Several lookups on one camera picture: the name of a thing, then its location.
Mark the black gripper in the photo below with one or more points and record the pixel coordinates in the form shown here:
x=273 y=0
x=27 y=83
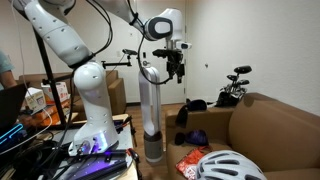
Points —
x=175 y=63

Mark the black slipper with blue lining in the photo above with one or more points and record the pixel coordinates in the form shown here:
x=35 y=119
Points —
x=190 y=106

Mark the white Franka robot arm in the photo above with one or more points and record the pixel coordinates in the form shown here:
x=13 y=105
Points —
x=93 y=100

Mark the white door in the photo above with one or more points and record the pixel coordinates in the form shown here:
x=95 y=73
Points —
x=156 y=86

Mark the white bladeless tower fan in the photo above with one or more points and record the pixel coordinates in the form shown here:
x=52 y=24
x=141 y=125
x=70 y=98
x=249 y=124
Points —
x=149 y=110

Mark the black golf bag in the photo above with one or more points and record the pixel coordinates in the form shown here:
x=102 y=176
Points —
x=226 y=99

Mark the small black golf club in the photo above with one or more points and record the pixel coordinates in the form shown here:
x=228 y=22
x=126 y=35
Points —
x=232 y=77
x=243 y=82

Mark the blue purple plush slipper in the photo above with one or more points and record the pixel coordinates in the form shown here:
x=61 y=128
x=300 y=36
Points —
x=196 y=137

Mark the black table clamp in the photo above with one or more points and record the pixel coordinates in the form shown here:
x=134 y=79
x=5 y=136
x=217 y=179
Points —
x=130 y=128

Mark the large black golf club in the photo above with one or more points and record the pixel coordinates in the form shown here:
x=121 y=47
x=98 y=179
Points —
x=242 y=69

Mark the red glitter gift bag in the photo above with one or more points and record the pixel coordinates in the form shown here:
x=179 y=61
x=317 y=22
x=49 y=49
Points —
x=188 y=162

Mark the red and black clamp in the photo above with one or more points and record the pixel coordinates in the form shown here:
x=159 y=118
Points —
x=134 y=158

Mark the white bicycle helmet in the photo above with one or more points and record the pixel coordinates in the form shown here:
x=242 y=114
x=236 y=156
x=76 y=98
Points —
x=230 y=166

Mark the brown leather armchair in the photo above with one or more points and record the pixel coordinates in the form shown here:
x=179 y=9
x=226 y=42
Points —
x=266 y=133

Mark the white and orange box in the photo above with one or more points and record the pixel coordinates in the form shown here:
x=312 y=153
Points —
x=60 y=90

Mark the black tripod stand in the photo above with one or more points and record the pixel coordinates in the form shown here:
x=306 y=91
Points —
x=50 y=76

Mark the orange flat box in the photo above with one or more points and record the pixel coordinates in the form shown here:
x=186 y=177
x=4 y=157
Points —
x=45 y=116

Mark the white cardboard box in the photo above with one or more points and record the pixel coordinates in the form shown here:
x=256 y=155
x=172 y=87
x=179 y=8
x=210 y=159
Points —
x=35 y=99

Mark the black laptop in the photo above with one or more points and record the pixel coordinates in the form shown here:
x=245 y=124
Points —
x=11 y=105

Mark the person in teal shirt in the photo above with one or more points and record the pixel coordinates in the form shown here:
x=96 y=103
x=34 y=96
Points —
x=6 y=75

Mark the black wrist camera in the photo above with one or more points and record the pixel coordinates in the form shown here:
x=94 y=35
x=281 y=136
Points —
x=161 y=52

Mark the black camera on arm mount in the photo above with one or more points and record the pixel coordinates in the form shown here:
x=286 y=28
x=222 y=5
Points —
x=129 y=52

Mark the white wall light switch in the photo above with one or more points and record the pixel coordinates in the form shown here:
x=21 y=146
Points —
x=118 y=53

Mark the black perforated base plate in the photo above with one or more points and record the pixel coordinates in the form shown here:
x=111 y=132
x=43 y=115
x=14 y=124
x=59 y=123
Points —
x=96 y=164

